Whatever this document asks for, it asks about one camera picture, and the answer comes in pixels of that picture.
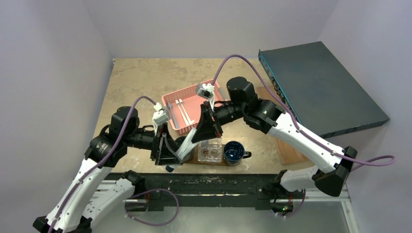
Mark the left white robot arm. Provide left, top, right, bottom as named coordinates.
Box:
left=33, top=104, right=183, bottom=233

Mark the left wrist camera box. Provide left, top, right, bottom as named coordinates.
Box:
left=152, top=102, right=170, bottom=135

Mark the wooden board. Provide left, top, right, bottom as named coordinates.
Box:
left=256, top=86, right=309, bottom=165

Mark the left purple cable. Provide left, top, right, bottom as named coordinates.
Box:
left=46, top=96, right=180, bottom=233

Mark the black aluminium base frame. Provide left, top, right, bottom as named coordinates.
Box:
left=72, top=171, right=351, bottom=213

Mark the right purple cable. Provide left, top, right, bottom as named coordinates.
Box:
left=210, top=54, right=396, bottom=219

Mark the purple cable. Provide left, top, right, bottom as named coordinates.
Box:
left=46, top=96, right=180, bottom=233
left=210, top=54, right=396, bottom=219

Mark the clear plastic holder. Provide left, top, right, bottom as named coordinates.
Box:
left=198, top=138, right=223, bottom=163

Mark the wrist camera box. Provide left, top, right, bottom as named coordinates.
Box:
left=195, top=83, right=215, bottom=110
left=152, top=102, right=170, bottom=135

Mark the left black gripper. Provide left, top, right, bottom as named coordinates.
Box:
left=125, top=121, right=184, bottom=164

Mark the dark green enamel mug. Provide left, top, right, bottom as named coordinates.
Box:
left=175, top=136, right=196, bottom=162

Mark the blue enamel mug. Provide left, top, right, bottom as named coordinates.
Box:
left=223, top=141, right=252, bottom=166

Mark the oval wooden tray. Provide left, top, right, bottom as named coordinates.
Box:
left=184, top=146, right=228, bottom=166

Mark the dark network switch box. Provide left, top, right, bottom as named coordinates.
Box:
left=258, top=41, right=389, bottom=138

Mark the pink plastic basket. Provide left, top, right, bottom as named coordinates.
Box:
left=162, top=84, right=206, bottom=135

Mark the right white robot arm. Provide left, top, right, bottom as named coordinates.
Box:
left=188, top=77, right=357, bottom=198

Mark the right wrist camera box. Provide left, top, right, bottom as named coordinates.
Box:
left=195, top=83, right=215, bottom=110

